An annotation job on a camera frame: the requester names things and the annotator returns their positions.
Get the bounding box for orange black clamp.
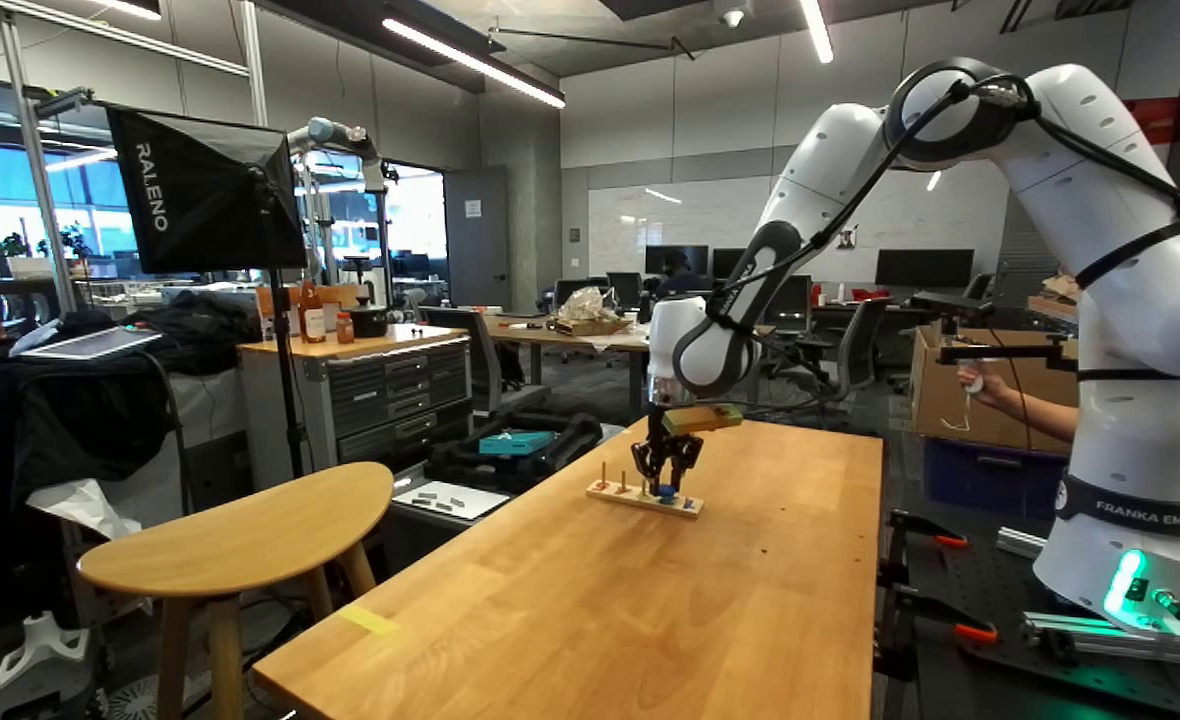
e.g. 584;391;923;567
874;590;1001;651
886;508;970;555

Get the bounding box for round wooden stool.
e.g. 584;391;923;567
74;460;390;720

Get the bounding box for black bag with teal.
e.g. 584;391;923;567
423;412;603;495

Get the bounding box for right orange black clamp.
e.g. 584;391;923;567
874;590;1001;651

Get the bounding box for cardboard box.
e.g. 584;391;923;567
906;323;1075;457

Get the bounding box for black softbox light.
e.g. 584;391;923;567
105;106;304;271

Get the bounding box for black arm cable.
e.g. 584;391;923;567
702;53;1180;396

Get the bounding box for light stand pole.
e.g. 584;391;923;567
268;269;304;475

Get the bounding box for person forearm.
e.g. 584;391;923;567
979;376;1081;439

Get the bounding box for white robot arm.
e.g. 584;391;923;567
649;58;1180;629

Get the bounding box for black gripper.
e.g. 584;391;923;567
632;406;701;502

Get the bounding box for left orange black clamp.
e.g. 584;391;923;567
886;508;970;555

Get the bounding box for wooden peg platform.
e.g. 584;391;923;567
587;470;702;516

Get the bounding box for grey drawer cabinet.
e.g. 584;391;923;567
234;323;470;485

